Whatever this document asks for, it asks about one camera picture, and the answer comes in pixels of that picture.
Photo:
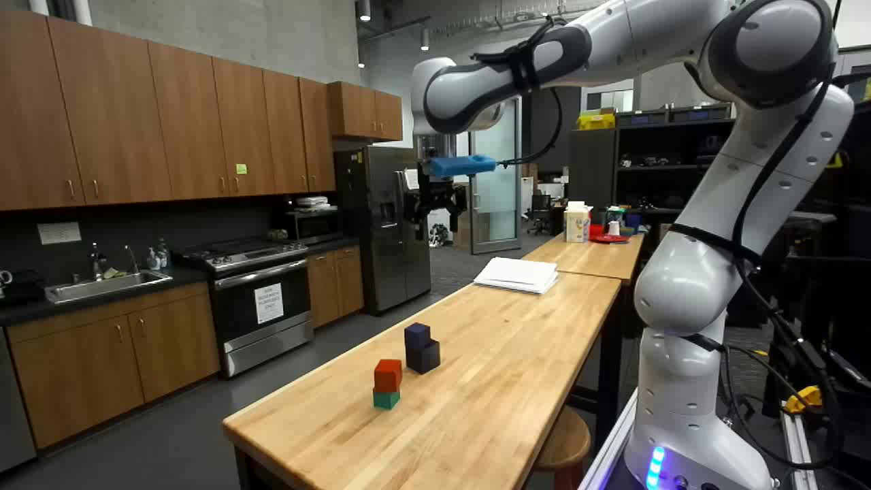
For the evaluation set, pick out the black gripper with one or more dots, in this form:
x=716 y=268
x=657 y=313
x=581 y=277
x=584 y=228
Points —
x=445 y=198

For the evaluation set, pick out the orange block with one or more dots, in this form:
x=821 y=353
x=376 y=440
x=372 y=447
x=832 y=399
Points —
x=388 y=373

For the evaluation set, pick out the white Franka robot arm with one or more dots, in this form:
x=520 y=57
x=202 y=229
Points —
x=689 y=281

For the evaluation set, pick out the green block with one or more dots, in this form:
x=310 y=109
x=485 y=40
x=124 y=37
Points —
x=385 y=399

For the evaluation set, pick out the stainless steel refrigerator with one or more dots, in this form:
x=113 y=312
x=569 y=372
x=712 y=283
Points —
x=381 y=228

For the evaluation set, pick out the white paper stack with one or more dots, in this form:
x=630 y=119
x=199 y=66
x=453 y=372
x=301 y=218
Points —
x=519 y=277

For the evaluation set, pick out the small wooden cabinet above refrigerator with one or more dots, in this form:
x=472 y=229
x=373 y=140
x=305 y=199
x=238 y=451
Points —
x=362 y=109

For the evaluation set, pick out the white carton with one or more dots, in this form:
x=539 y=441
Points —
x=578 y=225

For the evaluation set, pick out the narrow wooden base cabinet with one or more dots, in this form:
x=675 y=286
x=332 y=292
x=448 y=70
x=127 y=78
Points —
x=336 y=286

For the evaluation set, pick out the dark navy cube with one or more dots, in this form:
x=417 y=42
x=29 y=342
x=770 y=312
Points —
x=426 y=360

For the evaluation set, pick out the red container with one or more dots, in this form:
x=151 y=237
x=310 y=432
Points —
x=606 y=234

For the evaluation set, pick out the yellow box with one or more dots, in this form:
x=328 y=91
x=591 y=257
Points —
x=598 y=121

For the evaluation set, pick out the green sticky note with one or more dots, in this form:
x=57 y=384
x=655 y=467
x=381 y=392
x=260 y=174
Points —
x=240 y=169

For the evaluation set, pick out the white paper notice on oven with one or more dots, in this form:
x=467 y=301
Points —
x=268 y=304

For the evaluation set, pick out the stainless steel oven range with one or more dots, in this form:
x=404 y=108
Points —
x=260 y=309

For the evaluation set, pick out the black storage shelf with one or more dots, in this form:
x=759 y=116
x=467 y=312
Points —
x=662 y=173

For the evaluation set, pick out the round wooden stool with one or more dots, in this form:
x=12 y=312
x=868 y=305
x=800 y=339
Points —
x=562 y=444

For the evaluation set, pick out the long wooden upper cabinet row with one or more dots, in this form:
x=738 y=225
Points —
x=138 y=119

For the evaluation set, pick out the steel kitchen sink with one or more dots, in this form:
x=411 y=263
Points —
x=105 y=286

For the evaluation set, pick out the sink faucet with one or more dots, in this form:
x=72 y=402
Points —
x=95 y=263

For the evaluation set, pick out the wide wooden sink base cabinet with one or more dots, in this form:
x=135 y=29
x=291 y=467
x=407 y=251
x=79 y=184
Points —
x=110 y=364

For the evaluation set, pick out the yellow clamp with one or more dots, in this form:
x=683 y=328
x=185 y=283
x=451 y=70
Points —
x=803 y=399

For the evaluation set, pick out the grey dishwasher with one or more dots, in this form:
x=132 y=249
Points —
x=15 y=410

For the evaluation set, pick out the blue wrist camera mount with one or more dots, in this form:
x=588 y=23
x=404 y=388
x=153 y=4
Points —
x=457 y=166

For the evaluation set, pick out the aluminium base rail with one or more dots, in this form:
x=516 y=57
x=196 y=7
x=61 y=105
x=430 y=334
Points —
x=603 y=453

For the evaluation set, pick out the white wall outlet plate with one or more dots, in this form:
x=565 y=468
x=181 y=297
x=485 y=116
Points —
x=57 y=232

